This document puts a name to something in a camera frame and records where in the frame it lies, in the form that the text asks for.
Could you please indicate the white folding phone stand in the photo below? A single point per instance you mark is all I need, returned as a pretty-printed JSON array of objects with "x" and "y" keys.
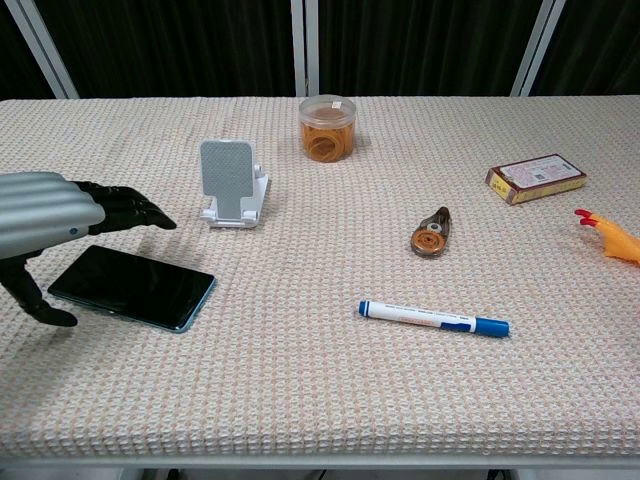
[{"x": 227, "y": 182}]

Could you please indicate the white slanted frame post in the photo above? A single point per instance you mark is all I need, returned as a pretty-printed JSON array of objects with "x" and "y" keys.
[
  {"x": 45, "y": 50},
  {"x": 537, "y": 47}
]

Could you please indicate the beige waffle weave tablecloth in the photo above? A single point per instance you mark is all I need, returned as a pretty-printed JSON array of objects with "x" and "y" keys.
[{"x": 320, "y": 390}]

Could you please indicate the yellow rubber chicken toy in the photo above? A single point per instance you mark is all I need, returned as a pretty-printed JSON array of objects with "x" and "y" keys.
[{"x": 617, "y": 239}]

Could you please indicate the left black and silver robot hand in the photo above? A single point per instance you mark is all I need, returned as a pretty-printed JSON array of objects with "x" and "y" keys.
[{"x": 45, "y": 210}]

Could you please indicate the blue and white marker pen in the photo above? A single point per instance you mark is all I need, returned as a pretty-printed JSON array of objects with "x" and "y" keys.
[{"x": 430, "y": 318}]

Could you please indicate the black pleated curtain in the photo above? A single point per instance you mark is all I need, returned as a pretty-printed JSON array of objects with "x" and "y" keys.
[
  {"x": 15, "y": 65},
  {"x": 600, "y": 45},
  {"x": 425, "y": 45},
  {"x": 175, "y": 45}
]

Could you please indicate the clear jar of rubber bands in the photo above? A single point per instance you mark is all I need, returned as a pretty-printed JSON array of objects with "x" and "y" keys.
[{"x": 327, "y": 131}]

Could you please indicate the black smartphone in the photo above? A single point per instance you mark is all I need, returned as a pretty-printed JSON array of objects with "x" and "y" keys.
[{"x": 130, "y": 286}]

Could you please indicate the grey metal vertical bar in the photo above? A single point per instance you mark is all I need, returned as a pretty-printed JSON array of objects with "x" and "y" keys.
[{"x": 305, "y": 47}]

